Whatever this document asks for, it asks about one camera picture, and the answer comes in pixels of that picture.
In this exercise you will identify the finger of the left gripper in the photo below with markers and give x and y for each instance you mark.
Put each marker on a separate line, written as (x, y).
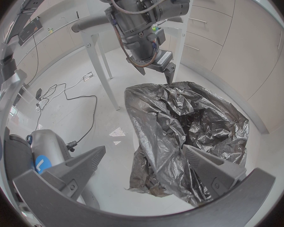
(170, 73)

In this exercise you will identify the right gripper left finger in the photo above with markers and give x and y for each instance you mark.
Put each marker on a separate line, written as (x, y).
(78, 171)

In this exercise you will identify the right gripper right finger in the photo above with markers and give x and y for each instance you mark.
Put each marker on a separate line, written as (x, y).
(213, 174)

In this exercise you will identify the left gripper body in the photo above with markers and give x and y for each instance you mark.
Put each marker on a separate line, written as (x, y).
(135, 32)

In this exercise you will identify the black plastic bag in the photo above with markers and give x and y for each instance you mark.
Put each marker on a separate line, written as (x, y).
(156, 126)

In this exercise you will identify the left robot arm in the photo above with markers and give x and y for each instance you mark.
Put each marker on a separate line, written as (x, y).
(170, 1)

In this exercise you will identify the beige floor cabinet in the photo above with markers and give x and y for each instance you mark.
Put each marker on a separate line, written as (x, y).
(250, 44)

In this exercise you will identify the grey padded white chair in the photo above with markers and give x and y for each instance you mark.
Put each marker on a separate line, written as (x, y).
(104, 74)

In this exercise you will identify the black power adapter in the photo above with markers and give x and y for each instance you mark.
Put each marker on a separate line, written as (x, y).
(39, 93)

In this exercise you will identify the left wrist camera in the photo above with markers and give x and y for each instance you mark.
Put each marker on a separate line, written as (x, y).
(159, 35)

